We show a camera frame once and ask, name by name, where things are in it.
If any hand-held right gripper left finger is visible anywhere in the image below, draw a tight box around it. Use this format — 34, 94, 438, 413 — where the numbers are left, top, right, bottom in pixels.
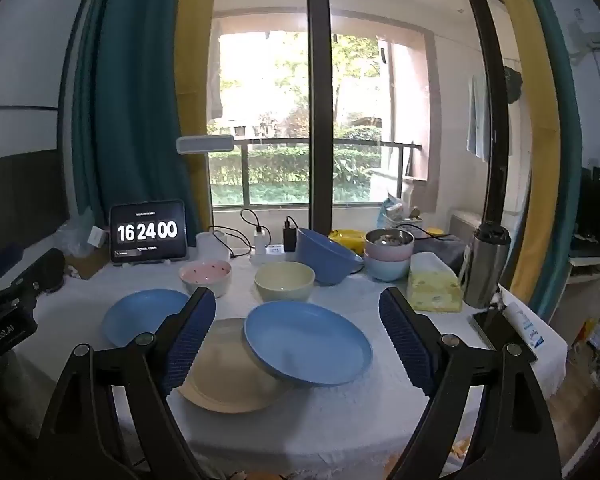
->
39, 286, 217, 480

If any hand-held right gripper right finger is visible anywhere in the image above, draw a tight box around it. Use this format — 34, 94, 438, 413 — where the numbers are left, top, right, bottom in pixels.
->
378, 287, 563, 480

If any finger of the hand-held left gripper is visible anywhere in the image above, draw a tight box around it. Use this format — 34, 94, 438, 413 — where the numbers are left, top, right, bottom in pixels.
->
11, 248, 66, 295

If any pink dotted bowl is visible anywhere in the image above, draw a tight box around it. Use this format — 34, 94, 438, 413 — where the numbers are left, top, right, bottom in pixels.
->
179, 260, 233, 298

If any blue plate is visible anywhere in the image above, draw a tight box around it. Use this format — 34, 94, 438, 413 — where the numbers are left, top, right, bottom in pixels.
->
101, 289, 191, 348
244, 301, 373, 387

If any large blue bowl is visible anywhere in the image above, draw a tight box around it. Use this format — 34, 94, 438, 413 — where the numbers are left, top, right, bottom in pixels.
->
296, 227, 365, 287

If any cardboard box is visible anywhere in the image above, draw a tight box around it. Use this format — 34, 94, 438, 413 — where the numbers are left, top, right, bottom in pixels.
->
62, 247, 112, 281

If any beige plate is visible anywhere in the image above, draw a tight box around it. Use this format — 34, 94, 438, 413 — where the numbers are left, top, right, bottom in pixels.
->
176, 318, 286, 413

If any clear plastic bag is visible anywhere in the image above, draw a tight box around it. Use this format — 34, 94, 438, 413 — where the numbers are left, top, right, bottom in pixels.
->
55, 207, 112, 256

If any yellow tissue pack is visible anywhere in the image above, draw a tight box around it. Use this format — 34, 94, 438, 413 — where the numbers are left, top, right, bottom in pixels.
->
409, 252, 464, 312

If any light blue bowl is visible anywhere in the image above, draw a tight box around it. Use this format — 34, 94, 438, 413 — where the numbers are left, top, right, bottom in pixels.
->
364, 252, 412, 282

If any pink steel-lined bowl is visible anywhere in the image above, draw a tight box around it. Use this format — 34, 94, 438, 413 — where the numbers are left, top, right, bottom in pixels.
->
364, 228, 415, 262

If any white router box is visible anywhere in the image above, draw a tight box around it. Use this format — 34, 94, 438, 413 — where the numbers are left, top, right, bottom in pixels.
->
196, 230, 231, 263

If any black phone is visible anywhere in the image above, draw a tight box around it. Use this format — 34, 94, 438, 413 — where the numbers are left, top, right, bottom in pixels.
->
470, 307, 538, 365

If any grey cloth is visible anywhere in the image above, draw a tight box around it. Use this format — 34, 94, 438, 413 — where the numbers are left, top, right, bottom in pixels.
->
412, 232, 468, 261

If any steel thermos flask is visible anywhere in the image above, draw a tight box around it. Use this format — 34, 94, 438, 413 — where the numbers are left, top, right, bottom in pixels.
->
462, 221, 512, 310

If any tablet clock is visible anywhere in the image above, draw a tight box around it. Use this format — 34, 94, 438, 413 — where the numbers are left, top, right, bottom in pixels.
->
109, 200, 190, 265

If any pale yellow bowl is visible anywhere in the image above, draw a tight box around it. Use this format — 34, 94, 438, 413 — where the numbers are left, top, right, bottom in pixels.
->
254, 261, 316, 304

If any white textured tablecloth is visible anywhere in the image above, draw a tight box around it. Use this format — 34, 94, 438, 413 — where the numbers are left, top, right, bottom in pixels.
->
32, 247, 568, 480

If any white power strip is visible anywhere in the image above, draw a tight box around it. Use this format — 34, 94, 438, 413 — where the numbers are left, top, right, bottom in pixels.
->
250, 242, 287, 267

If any yellow wipes pack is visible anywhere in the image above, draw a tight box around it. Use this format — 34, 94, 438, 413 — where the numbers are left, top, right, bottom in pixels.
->
327, 229, 368, 251

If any white cream tube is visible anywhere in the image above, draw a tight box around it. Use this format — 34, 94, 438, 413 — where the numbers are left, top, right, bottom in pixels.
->
497, 285, 548, 351

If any white air conditioner unit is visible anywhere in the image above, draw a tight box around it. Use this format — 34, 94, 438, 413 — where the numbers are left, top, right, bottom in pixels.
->
449, 210, 486, 246

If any teal curtain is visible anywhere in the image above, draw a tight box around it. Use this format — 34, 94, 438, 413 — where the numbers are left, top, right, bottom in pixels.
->
515, 0, 583, 321
70, 0, 203, 233

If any white shelf unit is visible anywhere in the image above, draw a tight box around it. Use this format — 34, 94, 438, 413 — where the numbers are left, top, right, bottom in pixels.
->
550, 255, 600, 331

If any white desk lamp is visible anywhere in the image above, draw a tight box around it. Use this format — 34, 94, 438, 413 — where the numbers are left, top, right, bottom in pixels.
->
176, 135, 235, 154

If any balcony railing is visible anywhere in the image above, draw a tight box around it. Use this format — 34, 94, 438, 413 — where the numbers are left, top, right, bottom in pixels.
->
207, 137, 423, 206

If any light blue hanging cloth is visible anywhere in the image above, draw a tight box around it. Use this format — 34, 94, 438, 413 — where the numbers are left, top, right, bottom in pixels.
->
466, 74, 492, 163

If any yellow curtain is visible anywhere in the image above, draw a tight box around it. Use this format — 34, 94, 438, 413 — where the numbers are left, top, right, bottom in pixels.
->
172, 0, 218, 248
485, 0, 563, 306

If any dark hanging item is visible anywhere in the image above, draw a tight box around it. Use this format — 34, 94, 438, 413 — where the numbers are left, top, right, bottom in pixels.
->
502, 66, 523, 106

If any dark wall screen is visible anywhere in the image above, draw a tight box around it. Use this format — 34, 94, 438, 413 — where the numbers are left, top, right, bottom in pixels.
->
0, 149, 71, 266

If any thin black cable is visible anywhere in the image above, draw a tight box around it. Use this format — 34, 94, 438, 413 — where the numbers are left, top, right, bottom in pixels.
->
405, 225, 461, 242

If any black router cable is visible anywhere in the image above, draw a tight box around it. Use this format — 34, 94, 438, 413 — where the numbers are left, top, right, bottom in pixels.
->
210, 225, 256, 259

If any black window frame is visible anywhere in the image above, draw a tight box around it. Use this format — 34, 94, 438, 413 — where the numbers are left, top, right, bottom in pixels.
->
306, 0, 333, 233

